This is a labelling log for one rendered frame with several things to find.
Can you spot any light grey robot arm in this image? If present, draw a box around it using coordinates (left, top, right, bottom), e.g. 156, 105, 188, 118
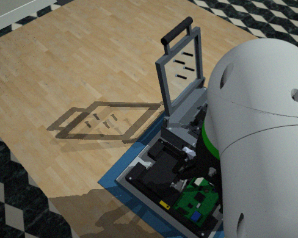
195, 38, 298, 238

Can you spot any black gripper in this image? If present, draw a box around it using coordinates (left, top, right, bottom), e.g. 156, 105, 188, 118
172, 144, 223, 218

